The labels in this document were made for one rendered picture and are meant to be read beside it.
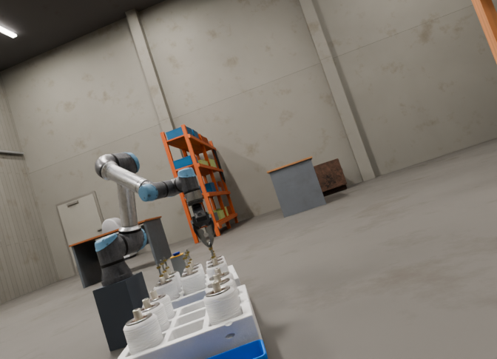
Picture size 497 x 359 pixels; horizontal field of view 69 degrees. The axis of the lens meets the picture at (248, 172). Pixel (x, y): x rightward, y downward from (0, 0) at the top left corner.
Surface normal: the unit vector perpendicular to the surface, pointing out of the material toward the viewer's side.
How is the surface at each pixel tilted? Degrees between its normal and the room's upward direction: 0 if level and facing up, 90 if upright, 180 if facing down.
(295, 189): 90
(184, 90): 90
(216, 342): 90
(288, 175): 90
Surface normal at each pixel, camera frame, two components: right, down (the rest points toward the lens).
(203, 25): -0.16, -0.03
